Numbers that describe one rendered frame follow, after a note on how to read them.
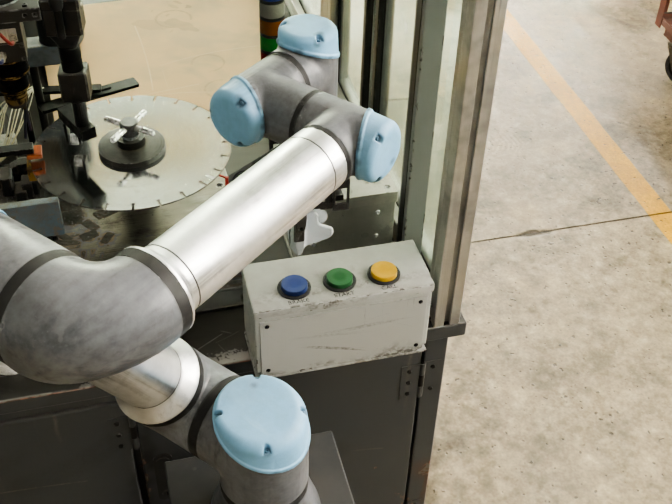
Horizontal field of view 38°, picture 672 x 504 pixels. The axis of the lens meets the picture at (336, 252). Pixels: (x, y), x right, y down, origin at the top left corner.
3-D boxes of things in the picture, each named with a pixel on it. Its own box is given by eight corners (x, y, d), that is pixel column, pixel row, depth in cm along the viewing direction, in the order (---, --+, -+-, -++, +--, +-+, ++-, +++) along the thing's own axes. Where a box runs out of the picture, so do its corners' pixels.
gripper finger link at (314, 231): (334, 262, 140) (336, 212, 134) (294, 268, 139) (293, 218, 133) (329, 248, 142) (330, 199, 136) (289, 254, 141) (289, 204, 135)
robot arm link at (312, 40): (259, 29, 116) (301, 2, 122) (261, 107, 124) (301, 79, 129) (312, 49, 113) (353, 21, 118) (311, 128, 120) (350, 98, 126)
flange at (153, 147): (120, 176, 157) (118, 163, 155) (86, 145, 163) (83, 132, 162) (178, 151, 163) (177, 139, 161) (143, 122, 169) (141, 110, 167)
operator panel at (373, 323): (406, 305, 165) (413, 238, 155) (426, 352, 157) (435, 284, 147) (243, 332, 160) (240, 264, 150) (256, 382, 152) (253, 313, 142)
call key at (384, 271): (392, 268, 151) (392, 258, 150) (399, 285, 148) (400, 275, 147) (367, 272, 151) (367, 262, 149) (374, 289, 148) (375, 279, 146)
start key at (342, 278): (348, 275, 150) (349, 265, 149) (355, 292, 147) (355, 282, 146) (323, 279, 149) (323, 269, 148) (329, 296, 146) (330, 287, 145)
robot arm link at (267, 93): (278, 113, 106) (336, 71, 113) (200, 80, 111) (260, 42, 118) (279, 171, 111) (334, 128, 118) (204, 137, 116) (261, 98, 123)
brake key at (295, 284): (304, 282, 149) (304, 272, 147) (310, 299, 146) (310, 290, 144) (278, 286, 148) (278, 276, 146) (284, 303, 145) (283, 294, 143)
